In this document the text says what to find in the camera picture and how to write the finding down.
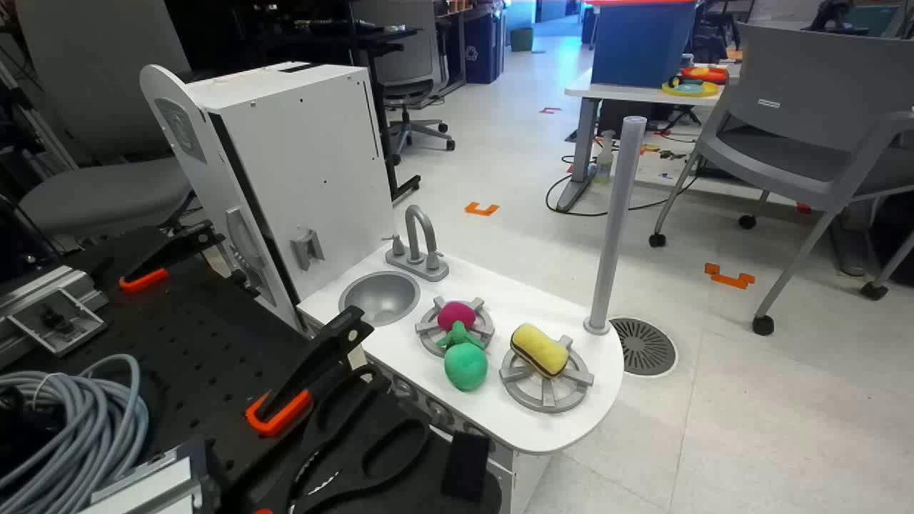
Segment pink beetroot plushie green leaves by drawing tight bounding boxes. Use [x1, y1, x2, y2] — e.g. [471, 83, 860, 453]
[434, 297, 486, 353]

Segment silver metal plate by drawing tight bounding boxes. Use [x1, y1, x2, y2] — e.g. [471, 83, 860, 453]
[77, 442, 209, 514]

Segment light blue cable bundle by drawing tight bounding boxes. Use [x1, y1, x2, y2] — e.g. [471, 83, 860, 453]
[0, 352, 150, 514]

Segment black floor cable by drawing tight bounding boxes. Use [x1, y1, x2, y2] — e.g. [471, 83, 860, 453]
[543, 140, 704, 220]

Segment grey legged white table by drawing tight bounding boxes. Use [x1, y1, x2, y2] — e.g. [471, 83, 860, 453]
[553, 76, 736, 218]

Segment colourful toys pile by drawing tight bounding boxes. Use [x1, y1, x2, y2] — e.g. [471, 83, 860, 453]
[660, 58, 733, 102]

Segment grey toy stove burner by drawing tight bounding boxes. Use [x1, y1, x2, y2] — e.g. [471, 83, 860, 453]
[411, 295, 500, 359]
[497, 330, 597, 416]

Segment black bar clamp orange trigger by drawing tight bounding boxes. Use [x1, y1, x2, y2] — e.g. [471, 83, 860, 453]
[117, 220, 222, 297]
[243, 302, 376, 442]

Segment yellow brown striped plushie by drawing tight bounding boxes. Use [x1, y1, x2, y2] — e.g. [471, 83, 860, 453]
[509, 320, 573, 377]

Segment grey toy sink basin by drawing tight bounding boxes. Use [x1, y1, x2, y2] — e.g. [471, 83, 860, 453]
[337, 269, 421, 327]

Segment aluminium bracket with black mount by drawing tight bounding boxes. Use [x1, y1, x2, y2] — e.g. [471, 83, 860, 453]
[0, 263, 107, 363]

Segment grey chair on casters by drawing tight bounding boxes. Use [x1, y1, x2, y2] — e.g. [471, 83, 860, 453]
[644, 19, 914, 340]

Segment grey toy kitchen pole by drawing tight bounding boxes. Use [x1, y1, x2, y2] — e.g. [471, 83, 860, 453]
[581, 115, 649, 340]

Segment green round plushie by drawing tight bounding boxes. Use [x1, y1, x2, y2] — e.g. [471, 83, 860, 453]
[441, 340, 490, 393]

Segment white toy kitchen unit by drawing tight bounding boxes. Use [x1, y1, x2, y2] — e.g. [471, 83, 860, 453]
[136, 59, 627, 514]

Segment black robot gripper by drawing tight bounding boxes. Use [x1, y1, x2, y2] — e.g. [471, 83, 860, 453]
[224, 370, 494, 514]

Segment grey toy faucet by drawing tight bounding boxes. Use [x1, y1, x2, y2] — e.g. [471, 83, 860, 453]
[382, 203, 451, 285]

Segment black swivel office chair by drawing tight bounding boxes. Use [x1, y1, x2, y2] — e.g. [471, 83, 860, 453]
[349, 0, 459, 162]

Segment grey toy cabinet handle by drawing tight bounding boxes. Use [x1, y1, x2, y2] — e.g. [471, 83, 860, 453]
[289, 228, 327, 275]

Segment grey office chair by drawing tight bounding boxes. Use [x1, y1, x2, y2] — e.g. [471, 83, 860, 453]
[12, 0, 196, 238]

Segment round metal floor drain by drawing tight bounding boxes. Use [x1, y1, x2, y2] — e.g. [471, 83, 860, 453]
[607, 313, 683, 380]

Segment blue recycling bin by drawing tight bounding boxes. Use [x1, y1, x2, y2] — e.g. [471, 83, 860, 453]
[461, 8, 506, 86]

